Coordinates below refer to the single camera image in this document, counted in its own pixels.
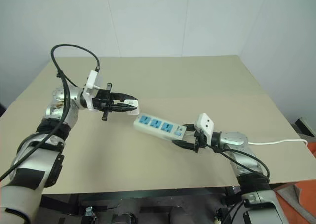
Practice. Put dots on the white power strip blue sockets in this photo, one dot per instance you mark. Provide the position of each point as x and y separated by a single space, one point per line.
144 120

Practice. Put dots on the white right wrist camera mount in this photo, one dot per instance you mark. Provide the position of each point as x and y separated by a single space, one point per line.
206 125

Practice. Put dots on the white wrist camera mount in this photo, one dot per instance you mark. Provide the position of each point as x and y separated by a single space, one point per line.
92 79
206 125

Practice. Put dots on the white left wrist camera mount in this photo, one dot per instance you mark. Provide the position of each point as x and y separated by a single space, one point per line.
92 79

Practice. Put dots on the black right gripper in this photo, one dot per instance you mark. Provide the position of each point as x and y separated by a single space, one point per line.
200 140

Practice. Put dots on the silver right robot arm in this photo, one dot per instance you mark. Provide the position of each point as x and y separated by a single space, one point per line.
234 138

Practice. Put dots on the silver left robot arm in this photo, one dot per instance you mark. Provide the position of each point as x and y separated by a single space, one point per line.
24 159

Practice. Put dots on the dark rounded shape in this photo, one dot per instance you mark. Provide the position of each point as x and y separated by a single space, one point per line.
123 219

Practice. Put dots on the orange cloth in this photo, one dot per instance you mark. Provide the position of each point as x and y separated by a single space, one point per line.
306 209

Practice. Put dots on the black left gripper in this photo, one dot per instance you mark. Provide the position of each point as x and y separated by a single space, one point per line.
103 101

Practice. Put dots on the black table frame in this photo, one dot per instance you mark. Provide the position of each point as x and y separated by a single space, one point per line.
64 202

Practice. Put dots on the white charger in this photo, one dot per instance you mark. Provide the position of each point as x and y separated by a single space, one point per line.
130 102

